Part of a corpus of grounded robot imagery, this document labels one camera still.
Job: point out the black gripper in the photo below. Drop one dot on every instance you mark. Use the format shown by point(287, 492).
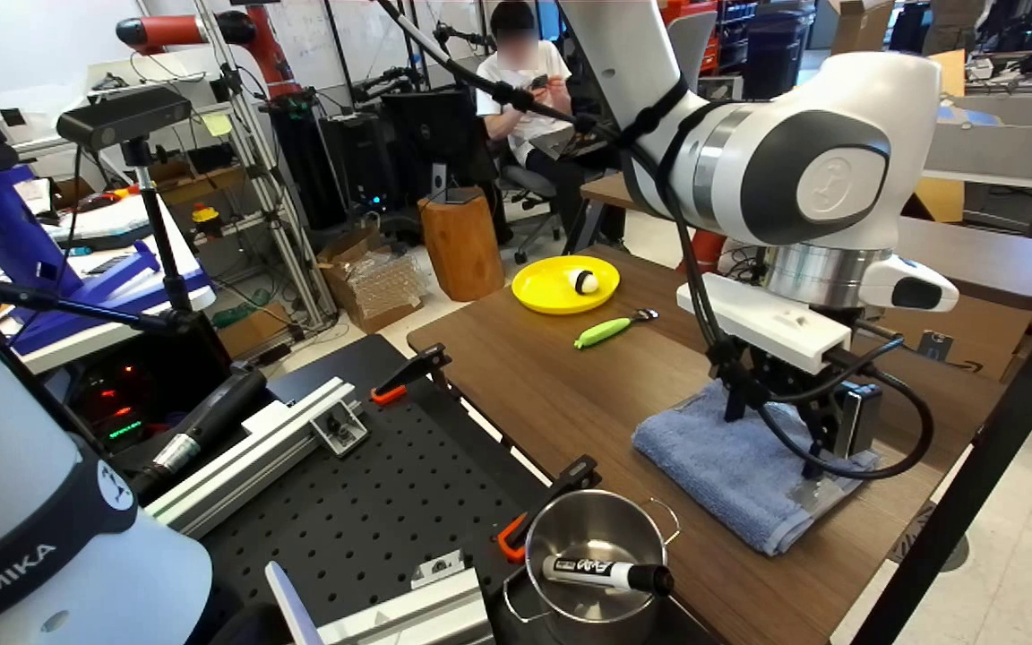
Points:
point(785, 379)

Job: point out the blue towel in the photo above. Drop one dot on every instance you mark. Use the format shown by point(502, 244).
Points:
point(717, 472)

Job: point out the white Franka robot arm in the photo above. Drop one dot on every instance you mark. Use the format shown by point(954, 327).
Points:
point(767, 166)

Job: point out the red robot arm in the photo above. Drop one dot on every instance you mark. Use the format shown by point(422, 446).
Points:
point(161, 30)

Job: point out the cardboard box with label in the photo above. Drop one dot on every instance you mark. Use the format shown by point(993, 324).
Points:
point(1001, 335)

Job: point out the small white black ball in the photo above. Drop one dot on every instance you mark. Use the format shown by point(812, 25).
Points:
point(584, 284)

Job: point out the white black marker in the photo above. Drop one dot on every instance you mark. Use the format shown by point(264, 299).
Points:
point(591, 573)

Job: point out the orange black clamp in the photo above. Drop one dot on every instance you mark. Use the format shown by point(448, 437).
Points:
point(403, 382)
point(539, 507)

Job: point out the yellow plastic bowl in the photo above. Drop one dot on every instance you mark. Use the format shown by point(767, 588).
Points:
point(545, 287)

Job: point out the tan wooden board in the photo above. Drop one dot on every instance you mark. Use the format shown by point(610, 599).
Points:
point(942, 202)

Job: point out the grey flat box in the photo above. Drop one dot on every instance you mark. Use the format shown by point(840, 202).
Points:
point(1005, 149)

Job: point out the open laptop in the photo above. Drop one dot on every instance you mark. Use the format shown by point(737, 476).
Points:
point(555, 140)

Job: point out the wooden stump block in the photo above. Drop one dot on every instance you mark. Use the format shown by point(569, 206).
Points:
point(465, 244)

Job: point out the grey office chair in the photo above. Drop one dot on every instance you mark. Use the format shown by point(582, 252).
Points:
point(695, 41)

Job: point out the black perforated breadboard plate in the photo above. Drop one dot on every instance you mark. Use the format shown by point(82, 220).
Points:
point(394, 503)

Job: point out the seated person white shirt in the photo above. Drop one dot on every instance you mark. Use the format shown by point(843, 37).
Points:
point(518, 83)

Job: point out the open cardboard box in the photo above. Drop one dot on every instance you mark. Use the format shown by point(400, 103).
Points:
point(374, 287)

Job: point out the aluminium truss tower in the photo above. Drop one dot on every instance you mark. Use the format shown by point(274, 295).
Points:
point(271, 182)

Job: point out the black cylinder silver tip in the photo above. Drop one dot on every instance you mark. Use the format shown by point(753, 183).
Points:
point(213, 416)

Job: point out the blue white machine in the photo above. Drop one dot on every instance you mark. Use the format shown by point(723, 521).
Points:
point(14, 239)

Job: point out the black metal frame post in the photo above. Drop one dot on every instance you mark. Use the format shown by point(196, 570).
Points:
point(984, 478)

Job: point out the short aluminium extrusion bracket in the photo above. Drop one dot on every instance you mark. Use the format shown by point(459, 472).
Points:
point(409, 613)

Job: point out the long aluminium extrusion rail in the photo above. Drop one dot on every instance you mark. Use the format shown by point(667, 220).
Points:
point(253, 459)

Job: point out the black camera on stand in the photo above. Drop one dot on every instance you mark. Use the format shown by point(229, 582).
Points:
point(123, 115)

